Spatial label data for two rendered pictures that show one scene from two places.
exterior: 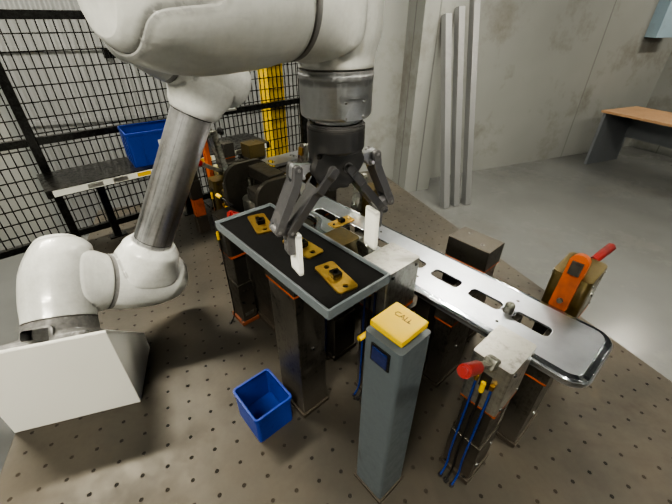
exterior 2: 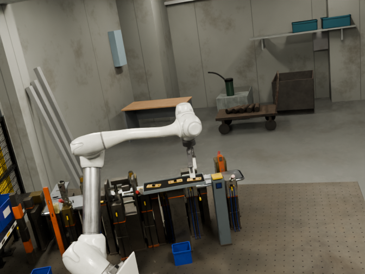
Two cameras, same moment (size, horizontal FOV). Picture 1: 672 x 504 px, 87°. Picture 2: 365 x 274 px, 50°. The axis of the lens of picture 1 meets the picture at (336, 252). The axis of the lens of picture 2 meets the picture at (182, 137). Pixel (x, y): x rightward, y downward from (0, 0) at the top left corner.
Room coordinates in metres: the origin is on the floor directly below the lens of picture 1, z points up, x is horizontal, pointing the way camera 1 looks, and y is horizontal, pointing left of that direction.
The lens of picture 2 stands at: (-0.86, 1.69, 2.08)
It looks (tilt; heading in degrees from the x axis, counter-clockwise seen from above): 17 degrees down; 309
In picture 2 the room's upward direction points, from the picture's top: 9 degrees counter-clockwise
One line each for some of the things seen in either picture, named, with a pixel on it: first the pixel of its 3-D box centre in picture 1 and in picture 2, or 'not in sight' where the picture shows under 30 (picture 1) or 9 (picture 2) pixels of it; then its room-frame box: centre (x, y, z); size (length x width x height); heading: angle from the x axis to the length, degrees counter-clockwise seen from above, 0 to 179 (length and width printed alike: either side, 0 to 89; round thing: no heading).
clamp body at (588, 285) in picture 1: (555, 323); (221, 180); (0.65, -0.56, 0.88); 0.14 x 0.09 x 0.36; 132
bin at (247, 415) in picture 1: (264, 404); (182, 253); (0.51, 0.17, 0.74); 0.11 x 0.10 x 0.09; 42
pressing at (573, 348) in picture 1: (347, 224); (144, 190); (0.95, -0.04, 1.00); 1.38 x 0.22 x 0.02; 42
